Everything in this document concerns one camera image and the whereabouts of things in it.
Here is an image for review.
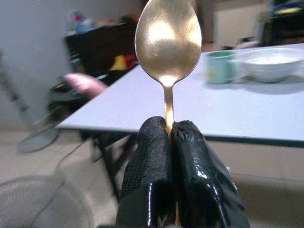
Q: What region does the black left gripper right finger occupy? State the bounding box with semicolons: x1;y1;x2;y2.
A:
170;120;251;228

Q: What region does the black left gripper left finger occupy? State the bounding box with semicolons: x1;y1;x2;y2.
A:
115;116;175;228

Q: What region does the gold metal spoon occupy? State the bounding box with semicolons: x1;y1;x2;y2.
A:
134;0;202;226

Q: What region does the pink cushion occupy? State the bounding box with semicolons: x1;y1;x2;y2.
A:
63;72;108;98

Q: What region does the mint green mug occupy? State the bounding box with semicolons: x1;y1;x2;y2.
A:
204;50;240;85

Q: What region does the yellow and red toy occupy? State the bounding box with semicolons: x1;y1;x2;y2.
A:
109;54;138;72

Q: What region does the white floor fan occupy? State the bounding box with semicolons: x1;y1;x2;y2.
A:
0;175;95;228

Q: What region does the grey fan base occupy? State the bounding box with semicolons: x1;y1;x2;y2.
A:
18;127;60;153

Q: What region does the white ceramic bowl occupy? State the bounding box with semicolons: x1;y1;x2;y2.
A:
237;47;304;84

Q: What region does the dark wooden cabinet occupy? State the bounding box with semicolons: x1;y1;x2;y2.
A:
64;21;140;83

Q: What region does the blue and white package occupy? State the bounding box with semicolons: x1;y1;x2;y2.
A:
70;10;95;33

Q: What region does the white table with black frame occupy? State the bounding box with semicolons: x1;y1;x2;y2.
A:
56;42;304;202

